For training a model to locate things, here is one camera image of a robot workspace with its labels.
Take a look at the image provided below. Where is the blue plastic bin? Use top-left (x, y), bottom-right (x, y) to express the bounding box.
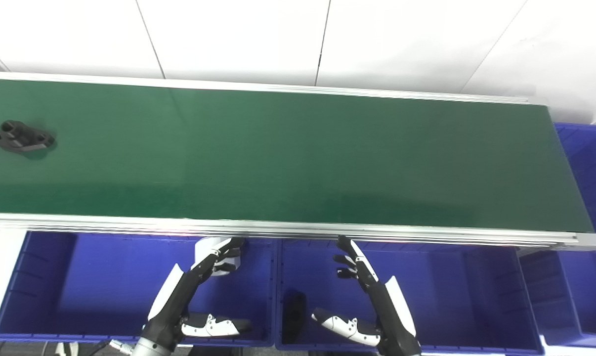
top-left (276, 239), bottom-right (546, 356)
top-left (518, 123), bottom-right (596, 348)
top-left (0, 230), bottom-right (279, 347)

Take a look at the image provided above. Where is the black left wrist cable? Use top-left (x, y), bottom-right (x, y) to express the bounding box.
top-left (88, 339), bottom-right (133, 356)

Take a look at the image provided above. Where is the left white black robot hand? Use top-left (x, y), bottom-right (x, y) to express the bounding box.
top-left (142, 237), bottom-right (253, 350)

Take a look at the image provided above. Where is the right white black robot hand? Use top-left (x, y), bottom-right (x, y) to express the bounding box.
top-left (311, 235), bottom-right (422, 353)

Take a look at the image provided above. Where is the black part in bin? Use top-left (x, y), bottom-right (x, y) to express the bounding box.
top-left (282, 291), bottom-right (308, 345)

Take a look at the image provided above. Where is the green conveyor belt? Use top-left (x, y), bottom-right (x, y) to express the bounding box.
top-left (0, 71), bottom-right (596, 252)

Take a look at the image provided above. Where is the white cylindrical part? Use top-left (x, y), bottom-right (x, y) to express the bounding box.
top-left (194, 237), bottom-right (242, 277)

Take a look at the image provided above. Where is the black flanged metal part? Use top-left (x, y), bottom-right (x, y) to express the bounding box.
top-left (0, 120), bottom-right (57, 154)

